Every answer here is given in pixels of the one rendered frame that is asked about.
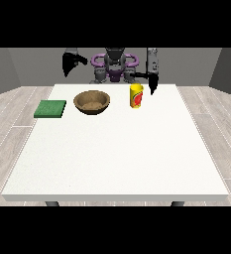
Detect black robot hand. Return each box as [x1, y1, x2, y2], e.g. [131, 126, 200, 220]
[61, 52, 89, 78]
[133, 70, 160, 96]

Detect grey robot trunk purple rings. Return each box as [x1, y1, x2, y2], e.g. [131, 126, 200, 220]
[89, 48, 141, 85]

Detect green square pad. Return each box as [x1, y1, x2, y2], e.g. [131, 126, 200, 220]
[33, 99, 67, 119]

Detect yellow cup with melon print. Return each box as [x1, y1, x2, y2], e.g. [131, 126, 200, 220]
[129, 83, 145, 109]

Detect brown wooden bowl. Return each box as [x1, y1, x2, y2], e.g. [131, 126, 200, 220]
[72, 89, 111, 116]

